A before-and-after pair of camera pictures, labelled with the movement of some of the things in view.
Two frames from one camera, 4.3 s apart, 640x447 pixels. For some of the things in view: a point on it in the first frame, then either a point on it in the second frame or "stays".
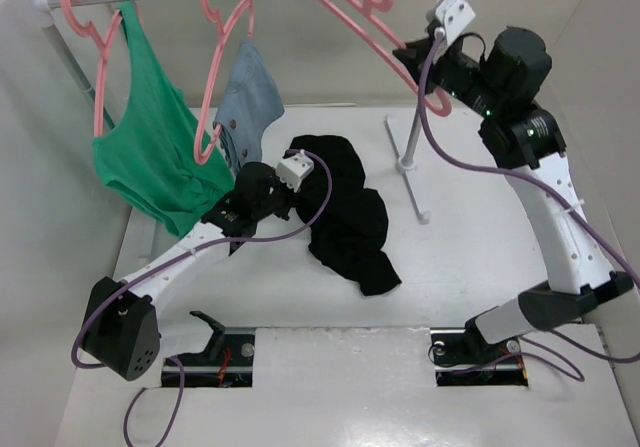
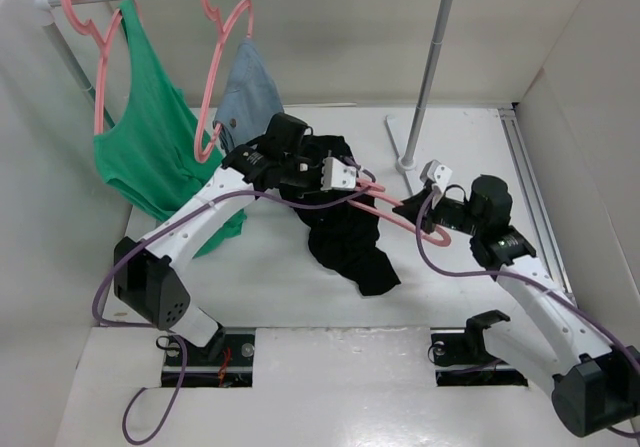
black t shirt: x=350 y=228 stays
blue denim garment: x=252 y=106 stays
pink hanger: x=363 y=3 to x=370 y=193
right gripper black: x=411 y=55 to x=413 y=203
